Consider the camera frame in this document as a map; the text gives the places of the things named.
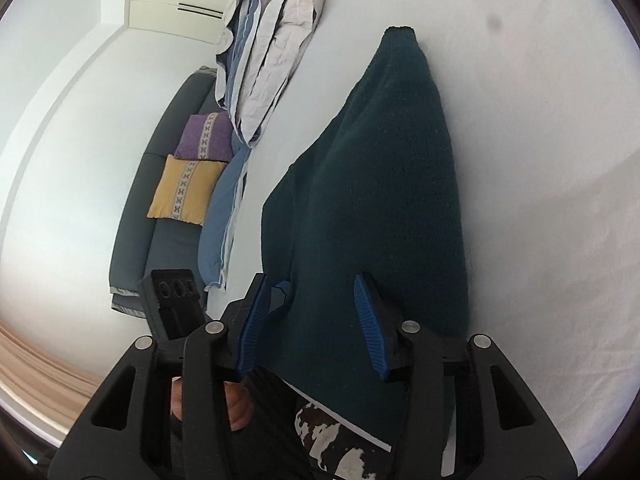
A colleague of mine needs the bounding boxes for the white bed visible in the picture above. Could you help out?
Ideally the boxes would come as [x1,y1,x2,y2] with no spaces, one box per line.
[205,0,633,471]

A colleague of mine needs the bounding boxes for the person's left hand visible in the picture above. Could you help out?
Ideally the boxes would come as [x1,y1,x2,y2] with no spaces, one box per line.
[171,379,254,432]

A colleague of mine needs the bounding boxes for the yellow patterned cushion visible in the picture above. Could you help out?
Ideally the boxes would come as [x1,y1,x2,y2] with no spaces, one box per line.
[146,155,228,226]

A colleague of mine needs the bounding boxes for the purple patterned cushion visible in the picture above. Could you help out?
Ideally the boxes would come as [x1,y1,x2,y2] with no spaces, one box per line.
[174,111,235,162]

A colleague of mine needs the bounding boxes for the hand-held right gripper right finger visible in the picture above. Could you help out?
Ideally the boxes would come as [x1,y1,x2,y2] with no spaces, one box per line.
[353,272,578,480]

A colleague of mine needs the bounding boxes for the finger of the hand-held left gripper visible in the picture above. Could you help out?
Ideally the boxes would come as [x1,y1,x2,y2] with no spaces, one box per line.
[267,281,292,317]

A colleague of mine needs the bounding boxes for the light grey folded quilt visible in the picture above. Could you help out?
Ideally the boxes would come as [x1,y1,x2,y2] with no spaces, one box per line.
[215,0,328,148]

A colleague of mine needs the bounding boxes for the dark green knit sweater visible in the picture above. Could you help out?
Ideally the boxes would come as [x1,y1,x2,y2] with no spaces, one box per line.
[260,25,471,480]

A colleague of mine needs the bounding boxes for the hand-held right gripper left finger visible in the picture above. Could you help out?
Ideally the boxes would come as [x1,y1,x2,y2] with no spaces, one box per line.
[47,272,273,480]

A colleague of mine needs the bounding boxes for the dark grey sofa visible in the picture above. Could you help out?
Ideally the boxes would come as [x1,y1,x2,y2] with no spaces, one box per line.
[109,66,236,318]

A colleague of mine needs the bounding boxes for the folded white and blue duvet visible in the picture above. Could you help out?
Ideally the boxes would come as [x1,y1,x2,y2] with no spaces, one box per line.
[197,0,263,293]

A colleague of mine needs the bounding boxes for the black and white printed cloth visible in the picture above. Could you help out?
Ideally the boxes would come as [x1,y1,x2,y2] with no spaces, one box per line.
[294,400,392,480]

